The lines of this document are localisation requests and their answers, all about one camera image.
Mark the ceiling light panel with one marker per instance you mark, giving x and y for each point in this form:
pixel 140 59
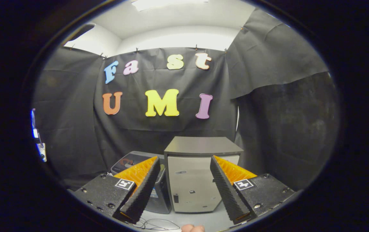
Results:
pixel 168 4

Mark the grey cabinet with dark top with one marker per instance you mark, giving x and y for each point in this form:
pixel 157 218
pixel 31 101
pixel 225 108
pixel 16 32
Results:
pixel 190 180

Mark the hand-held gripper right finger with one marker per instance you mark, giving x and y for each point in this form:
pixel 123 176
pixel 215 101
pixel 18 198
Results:
pixel 226 190

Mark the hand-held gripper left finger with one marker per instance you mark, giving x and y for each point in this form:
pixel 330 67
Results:
pixel 142 190

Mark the black backdrop cloth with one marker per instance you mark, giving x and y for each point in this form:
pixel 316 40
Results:
pixel 139 129

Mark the dark grey washing machine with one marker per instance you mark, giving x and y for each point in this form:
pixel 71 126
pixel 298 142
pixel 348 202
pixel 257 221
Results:
pixel 161 199

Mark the white and blue equipment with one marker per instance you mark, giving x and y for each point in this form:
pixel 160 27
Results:
pixel 41 145

